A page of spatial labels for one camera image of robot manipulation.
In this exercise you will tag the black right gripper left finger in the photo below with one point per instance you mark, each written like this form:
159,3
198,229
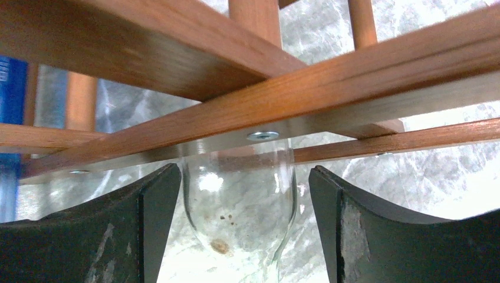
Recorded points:
118,237

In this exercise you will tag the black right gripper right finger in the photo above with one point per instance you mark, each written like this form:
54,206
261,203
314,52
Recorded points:
366,238

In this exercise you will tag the clear glass bottle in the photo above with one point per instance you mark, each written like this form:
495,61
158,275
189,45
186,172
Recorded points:
241,204

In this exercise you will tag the brown wooden wine rack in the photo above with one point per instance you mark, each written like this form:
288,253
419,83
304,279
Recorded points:
244,84

